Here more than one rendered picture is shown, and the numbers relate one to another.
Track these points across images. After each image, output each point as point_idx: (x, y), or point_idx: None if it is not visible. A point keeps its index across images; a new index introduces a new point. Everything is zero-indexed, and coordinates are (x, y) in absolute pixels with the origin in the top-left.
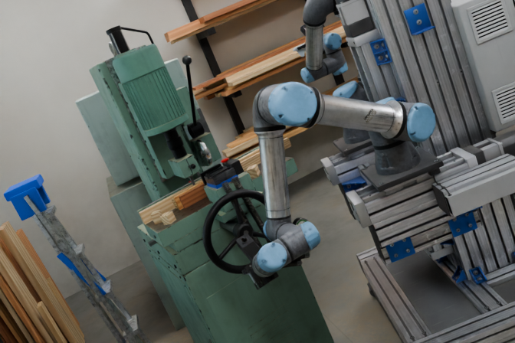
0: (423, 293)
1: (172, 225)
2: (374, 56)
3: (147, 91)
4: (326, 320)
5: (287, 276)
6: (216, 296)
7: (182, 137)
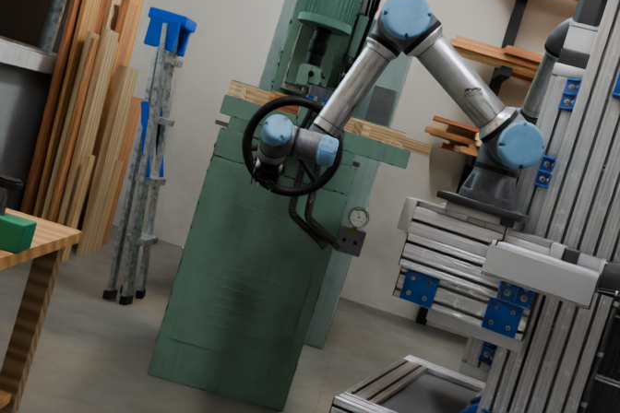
0: (419, 401)
1: (244, 100)
2: (562, 95)
3: None
4: (317, 393)
5: (304, 258)
6: (223, 204)
7: (331, 56)
